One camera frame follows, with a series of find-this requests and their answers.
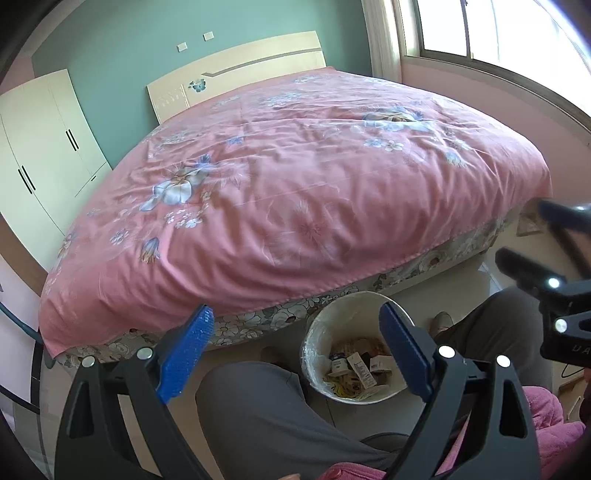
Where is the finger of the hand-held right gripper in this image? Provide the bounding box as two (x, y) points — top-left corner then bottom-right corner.
(495, 248), (571, 301)
(538, 198), (591, 274)

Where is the window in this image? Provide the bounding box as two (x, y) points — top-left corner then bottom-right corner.
(392, 0), (591, 134)

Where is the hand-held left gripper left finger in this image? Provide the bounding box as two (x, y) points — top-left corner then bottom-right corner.
(54, 304), (215, 480)

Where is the cream wooden headboard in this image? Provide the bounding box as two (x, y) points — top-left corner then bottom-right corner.
(147, 31), (328, 124)

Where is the white lined waste bin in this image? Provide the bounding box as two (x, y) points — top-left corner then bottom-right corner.
(300, 291), (416, 405)

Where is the floral bed sheet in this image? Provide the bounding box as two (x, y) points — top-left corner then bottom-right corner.
(60, 216), (519, 366)

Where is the blue cable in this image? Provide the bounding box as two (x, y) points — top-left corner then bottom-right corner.
(0, 302), (45, 345)

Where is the white wardrobe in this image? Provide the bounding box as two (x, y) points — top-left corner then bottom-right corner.
(0, 69), (114, 273)

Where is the bed with pink floral quilt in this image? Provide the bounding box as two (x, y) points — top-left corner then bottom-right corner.
(39, 67), (553, 359)

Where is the person's grey trouser leg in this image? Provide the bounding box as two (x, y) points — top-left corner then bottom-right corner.
(196, 362), (416, 472)
(434, 288), (555, 385)

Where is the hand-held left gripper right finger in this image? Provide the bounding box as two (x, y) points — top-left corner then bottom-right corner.
(379, 302), (542, 480)

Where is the white curtain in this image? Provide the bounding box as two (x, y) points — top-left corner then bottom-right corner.
(362, 0), (403, 85)

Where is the person's shoe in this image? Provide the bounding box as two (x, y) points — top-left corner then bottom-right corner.
(431, 311), (456, 336)

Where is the pink fleece garment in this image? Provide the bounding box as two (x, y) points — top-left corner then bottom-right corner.
(318, 387), (587, 480)

